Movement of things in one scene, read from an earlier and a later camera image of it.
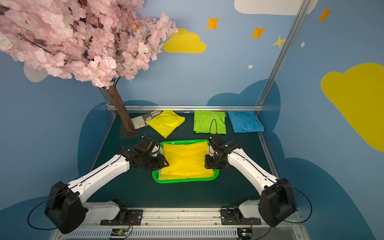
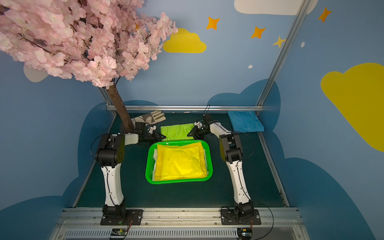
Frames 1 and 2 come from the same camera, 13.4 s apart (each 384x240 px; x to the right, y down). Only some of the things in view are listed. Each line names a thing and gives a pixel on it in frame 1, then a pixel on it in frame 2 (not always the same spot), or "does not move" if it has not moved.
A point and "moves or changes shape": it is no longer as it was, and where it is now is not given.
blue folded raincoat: [245, 121] does not move
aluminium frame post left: [110, 106] does not move
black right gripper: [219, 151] to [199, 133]
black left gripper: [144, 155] to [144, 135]
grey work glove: [140, 121] does not move
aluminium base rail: [192, 224] does not move
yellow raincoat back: [166, 122] to [182, 162]
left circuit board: [119, 232] does not move
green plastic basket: [156, 173] moves or changes shape
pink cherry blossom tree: [93, 42] does not move
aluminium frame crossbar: [236, 108] does not move
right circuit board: [244, 233] does not move
